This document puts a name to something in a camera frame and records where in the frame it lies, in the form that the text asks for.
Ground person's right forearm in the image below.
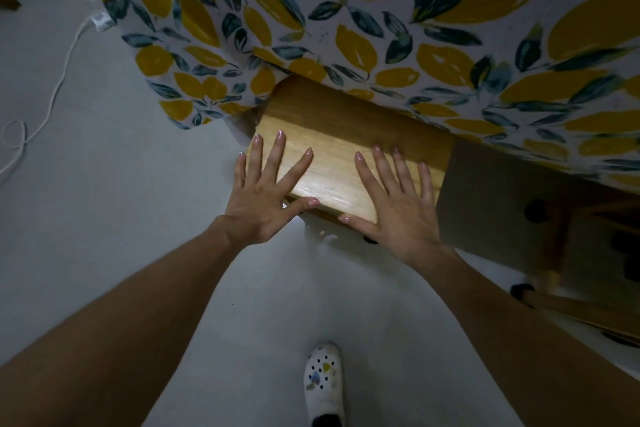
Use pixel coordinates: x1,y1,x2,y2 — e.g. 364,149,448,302
413,245,640,427

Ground wooden table leg frame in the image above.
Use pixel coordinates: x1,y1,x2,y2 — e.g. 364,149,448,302
510,191,640,347

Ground person's right hand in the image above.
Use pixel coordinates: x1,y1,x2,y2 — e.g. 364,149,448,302
338,145,443,268

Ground person's left hand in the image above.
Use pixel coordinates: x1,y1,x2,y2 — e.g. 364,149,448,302
219,130,321,248

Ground lemon leaf print tablecloth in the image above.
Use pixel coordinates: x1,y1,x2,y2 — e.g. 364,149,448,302
74,0,640,192

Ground white cable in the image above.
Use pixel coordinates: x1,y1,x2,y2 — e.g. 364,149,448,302
0,17,101,177

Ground white clog shoe with charms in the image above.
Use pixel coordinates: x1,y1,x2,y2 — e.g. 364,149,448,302
303,343,347,427

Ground person's left forearm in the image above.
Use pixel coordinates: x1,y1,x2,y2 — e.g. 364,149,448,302
0,218,242,427

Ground wooden stool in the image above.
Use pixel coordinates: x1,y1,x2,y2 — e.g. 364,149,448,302
254,74,456,245

